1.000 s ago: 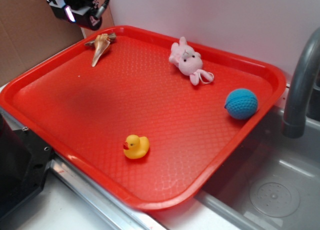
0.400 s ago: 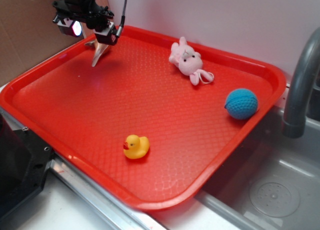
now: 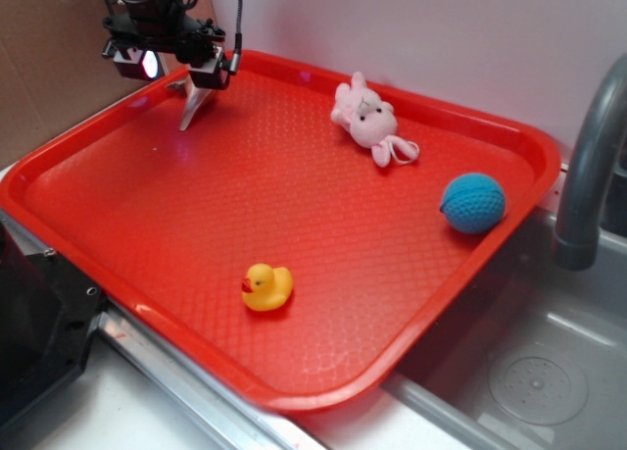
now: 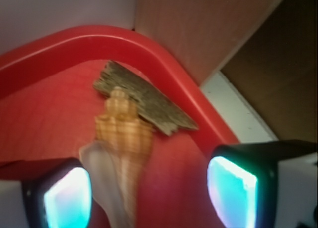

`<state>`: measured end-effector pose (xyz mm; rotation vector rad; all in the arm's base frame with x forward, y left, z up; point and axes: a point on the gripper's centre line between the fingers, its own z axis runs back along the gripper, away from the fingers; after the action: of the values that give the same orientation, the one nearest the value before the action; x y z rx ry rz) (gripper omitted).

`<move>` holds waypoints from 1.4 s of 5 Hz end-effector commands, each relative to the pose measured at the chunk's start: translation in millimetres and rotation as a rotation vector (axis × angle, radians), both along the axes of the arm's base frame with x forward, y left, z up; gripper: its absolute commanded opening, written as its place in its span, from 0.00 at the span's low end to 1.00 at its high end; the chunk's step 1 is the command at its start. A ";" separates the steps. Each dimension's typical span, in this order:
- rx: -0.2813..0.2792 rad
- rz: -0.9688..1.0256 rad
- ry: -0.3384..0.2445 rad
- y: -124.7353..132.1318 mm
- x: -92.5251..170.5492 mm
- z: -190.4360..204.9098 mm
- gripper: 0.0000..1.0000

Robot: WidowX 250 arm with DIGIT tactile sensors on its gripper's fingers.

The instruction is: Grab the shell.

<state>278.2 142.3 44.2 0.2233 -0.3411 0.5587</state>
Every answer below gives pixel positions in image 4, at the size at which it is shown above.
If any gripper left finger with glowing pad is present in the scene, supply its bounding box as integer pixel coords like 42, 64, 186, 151
0, 158, 92, 228

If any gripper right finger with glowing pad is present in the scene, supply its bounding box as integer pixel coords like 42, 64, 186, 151
207, 140, 318, 228

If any tan spiral conch shell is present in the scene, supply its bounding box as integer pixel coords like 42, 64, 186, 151
79, 87, 153, 228

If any red plastic tray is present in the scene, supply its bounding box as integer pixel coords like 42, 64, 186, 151
0, 26, 237, 228

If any grey driftwood piece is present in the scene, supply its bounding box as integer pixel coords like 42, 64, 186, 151
93, 60, 199, 136

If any brown cardboard panel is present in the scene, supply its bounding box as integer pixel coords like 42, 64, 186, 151
135, 0, 318, 142

